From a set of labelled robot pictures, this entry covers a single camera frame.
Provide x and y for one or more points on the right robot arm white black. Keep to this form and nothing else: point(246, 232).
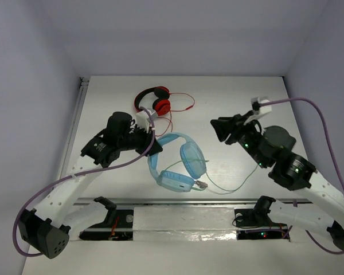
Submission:
point(271, 147)

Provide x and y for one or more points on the aluminium rail front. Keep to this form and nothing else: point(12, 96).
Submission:
point(124, 201)

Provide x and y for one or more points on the aluminium rail left side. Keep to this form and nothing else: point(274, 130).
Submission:
point(66, 154)

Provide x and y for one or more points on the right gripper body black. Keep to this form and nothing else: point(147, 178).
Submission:
point(247, 135)

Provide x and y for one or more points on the red black headphones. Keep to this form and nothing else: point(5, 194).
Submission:
point(161, 105)

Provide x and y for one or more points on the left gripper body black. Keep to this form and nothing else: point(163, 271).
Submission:
point(141, 137)

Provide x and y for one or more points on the light blue headphones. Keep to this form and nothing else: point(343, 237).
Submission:
point(184, 175)

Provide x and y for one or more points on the aluminium rail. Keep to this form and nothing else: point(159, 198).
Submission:
point(66, 154)
point(124, 201)

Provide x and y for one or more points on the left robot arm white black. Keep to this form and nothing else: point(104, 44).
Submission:
point(45, 221)

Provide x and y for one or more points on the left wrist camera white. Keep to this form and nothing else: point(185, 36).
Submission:
point(143, 119)

